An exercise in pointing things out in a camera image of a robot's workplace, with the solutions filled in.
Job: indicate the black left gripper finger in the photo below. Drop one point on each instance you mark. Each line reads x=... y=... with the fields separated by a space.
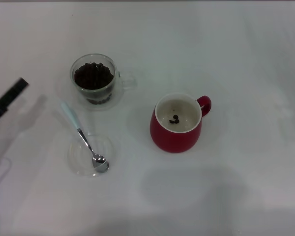
x=7 y=99

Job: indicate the few coffee beans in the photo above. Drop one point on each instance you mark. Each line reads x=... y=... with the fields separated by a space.
x=175 y=117

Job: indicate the red mug white inside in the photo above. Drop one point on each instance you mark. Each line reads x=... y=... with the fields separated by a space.
x=172 y=140

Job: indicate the dark coffee beans heap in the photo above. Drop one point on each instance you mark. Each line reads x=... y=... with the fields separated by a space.
x=93 y=76

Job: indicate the small clear glass dish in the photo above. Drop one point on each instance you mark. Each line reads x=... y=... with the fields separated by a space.
x=81 y=159

